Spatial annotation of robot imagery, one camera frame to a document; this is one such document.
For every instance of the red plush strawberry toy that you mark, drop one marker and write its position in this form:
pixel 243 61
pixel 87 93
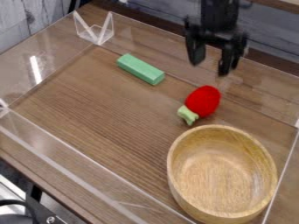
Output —
pixel 200 104

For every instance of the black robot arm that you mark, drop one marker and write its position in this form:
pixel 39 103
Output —
pixel 220 4

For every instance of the wooden bowl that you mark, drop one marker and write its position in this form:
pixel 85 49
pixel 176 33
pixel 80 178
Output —
pixel 221 174

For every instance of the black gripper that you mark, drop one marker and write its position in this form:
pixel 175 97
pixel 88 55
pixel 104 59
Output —
pixel 215 27

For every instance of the clear acrylic tray wall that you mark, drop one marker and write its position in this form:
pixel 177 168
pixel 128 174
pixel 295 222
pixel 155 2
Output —
pixel 87 130

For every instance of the black metal table bracket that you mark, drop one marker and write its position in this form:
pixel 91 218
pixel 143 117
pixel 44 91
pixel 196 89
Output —
pixel 44 215

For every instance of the green rectangular block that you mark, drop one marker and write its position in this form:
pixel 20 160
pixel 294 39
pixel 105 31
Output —
pixel 140 69

